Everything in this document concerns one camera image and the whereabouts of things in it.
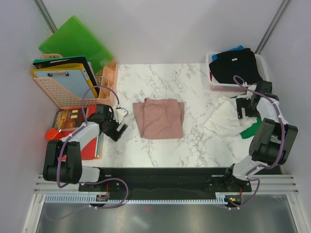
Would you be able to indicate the pink file rack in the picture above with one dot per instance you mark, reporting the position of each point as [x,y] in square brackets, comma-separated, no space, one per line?
[65,99]

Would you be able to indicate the pink t shirt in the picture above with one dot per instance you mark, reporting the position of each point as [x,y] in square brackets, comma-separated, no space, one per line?
[160,119]

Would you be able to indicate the yellow folder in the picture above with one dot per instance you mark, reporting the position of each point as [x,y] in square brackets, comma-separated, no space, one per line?
[65,67]

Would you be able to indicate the aluminium frame rail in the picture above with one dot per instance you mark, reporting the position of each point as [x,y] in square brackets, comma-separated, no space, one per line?
[269,184]

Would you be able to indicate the white laundry basket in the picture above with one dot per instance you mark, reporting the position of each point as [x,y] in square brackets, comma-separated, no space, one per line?
[224,87]

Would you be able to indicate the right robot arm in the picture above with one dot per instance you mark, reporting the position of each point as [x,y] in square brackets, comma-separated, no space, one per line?
[273,140]

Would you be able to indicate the red folder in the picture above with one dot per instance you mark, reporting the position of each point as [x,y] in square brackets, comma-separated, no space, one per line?
[88,152]

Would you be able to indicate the blue clipboard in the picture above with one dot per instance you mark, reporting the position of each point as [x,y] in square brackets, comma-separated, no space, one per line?
[75,81]

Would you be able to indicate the orange desk organizer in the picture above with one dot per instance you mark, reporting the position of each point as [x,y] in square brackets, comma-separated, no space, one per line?
[107,76]

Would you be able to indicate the red cube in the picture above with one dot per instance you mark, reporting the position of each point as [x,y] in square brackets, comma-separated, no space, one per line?
[54,134]

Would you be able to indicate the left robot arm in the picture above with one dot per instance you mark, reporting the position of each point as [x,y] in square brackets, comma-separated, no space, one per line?
[63,160]

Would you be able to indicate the white cable duct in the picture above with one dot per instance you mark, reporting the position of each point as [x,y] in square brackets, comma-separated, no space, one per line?
[94,198]

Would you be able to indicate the black t shirt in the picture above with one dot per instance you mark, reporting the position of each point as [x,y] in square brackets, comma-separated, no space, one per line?
[235,62]

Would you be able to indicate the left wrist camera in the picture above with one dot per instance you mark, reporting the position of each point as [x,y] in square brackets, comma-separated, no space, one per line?
[120,114]

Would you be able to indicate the brown book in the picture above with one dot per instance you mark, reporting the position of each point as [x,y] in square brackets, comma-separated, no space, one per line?
[68,119]

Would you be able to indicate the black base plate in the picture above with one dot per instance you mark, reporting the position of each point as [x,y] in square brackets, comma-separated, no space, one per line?
[168,182]

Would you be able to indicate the white t shirt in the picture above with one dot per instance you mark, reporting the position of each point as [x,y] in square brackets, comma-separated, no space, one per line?
[223,119]

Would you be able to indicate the black folder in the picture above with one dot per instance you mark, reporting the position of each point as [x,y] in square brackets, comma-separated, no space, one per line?
[45,63]

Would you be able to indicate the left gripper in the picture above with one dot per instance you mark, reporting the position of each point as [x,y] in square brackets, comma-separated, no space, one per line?
[114,134]

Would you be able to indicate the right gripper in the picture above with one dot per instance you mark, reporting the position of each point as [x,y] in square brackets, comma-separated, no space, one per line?
[242,103]

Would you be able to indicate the green t shirt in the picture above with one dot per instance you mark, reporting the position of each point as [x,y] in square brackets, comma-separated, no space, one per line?
[251,131]

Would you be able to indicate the teal folder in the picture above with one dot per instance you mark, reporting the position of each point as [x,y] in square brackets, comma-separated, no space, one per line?
[99,147]

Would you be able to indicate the green plastic folder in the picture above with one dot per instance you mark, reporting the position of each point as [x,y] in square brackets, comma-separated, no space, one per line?
[73,38]

